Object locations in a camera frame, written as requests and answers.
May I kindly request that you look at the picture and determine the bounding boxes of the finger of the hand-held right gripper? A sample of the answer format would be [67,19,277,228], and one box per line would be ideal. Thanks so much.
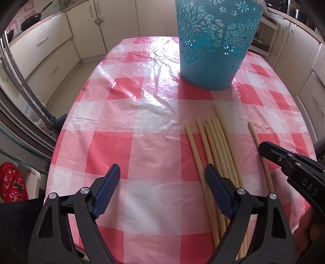
[258,141,303,176]

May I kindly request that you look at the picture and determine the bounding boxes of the white shelf rack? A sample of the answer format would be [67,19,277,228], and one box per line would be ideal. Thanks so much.
[250,10,280,60]

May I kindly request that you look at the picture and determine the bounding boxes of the person's right hand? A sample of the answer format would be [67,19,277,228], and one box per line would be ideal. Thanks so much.
[297,207,318,254]

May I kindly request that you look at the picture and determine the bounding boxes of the black frying pan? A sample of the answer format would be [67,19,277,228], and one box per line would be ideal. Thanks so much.
[20,1,55,31]

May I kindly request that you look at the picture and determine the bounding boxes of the person's dark clothing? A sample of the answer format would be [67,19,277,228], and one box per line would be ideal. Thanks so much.
[0,199,47,264]

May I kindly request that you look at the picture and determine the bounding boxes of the steel pot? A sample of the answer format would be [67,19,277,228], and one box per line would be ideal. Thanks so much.
[289,6,309,23]

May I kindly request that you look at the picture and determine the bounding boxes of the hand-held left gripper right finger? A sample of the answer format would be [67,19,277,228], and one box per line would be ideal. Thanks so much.
[204,164,299,264]

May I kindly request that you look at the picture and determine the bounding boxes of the bundle of wooden chopsticks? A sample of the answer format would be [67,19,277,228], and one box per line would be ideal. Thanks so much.
[184,104,248,262]

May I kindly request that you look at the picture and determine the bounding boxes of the cream tall kitchen cabinets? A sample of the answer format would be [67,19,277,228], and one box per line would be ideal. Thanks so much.
[66,0,178,54]

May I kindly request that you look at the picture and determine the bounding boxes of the wooden chopstick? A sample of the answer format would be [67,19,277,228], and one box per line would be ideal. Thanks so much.
[248,121,275,195]

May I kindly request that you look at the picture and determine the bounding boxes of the cream kitchen cabinet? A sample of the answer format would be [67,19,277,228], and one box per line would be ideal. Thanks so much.
[266,8,325,143]

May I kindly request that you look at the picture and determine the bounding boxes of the cream drawer cabinet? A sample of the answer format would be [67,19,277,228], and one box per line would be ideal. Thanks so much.
[9,13,82,97]

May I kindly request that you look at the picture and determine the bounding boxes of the red floral cushion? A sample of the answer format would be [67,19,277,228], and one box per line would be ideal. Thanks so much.
[0,162,26,203]

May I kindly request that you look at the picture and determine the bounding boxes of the blue perforated plastic basket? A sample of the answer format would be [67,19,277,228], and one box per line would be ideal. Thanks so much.
[175,0,262,91]

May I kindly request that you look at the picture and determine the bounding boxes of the pink checked plastic tablecloth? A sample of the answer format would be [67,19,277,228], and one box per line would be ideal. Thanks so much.
[46,36,318,264]

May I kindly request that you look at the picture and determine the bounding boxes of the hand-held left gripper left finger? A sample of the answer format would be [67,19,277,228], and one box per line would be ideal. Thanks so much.
[34,164,121,264]

